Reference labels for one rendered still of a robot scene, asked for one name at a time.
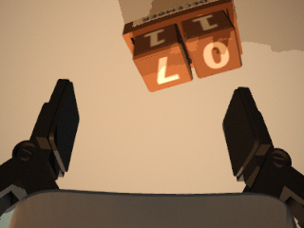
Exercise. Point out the orange number cube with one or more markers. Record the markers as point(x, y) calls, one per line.
point(161, 58)
point(212, 43)

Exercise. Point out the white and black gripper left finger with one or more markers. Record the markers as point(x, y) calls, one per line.
point(28, 169)

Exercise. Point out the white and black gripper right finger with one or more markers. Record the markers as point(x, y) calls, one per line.
point(263, 168)

